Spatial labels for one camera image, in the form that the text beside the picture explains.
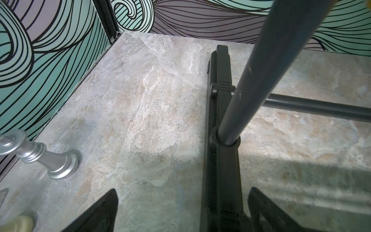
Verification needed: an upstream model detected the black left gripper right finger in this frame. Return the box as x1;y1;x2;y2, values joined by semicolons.
248;187;316;232

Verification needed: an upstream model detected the black clothes rack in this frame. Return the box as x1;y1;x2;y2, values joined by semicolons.
200;1;371;232

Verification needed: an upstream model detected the silver chess pawn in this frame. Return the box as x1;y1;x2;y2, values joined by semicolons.
1;130;80;180

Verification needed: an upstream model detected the cream chess pawn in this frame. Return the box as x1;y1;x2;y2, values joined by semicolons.
1;216;34;232

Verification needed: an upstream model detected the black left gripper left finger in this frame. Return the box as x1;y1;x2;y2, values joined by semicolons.
62;188;118;232

